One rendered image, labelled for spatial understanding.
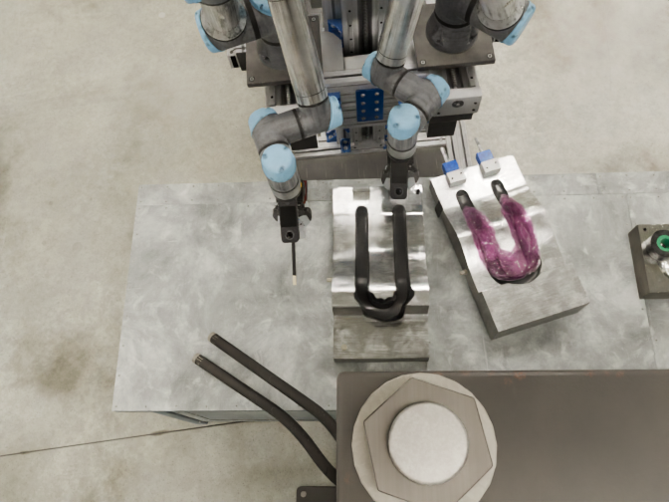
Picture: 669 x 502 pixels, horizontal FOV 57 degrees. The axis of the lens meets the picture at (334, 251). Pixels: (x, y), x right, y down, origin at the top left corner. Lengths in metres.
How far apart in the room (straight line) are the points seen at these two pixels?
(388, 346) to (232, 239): 0.58
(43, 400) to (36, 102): 1.48
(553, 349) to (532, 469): 1.30
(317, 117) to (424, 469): 1.11
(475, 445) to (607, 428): 0.12
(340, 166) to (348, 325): 1.06
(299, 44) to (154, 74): 1.97
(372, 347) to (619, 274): 0.74
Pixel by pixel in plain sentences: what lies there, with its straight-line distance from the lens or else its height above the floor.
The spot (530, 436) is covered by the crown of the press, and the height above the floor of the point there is 2.00.
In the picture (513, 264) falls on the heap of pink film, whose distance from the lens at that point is 1.76.
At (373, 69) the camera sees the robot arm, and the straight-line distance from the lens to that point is 1.59.
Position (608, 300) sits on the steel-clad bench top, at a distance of 1.90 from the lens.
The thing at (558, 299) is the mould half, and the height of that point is 0.91.
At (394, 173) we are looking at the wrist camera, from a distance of 1.63.
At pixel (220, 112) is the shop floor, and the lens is 3.09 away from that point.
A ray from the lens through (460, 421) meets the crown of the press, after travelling 0.47.
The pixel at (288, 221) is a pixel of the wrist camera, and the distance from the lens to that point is 1.56.
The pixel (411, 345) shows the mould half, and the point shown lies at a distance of 1.70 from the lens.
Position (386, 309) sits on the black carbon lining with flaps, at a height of 0.87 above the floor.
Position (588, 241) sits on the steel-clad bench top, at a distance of 1.94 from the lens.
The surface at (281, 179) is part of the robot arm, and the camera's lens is 1.42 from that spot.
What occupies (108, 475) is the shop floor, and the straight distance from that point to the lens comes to 2.73.
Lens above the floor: 2.52
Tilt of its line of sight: 70 degrees down
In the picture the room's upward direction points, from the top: 10 degrees counter-clockwise
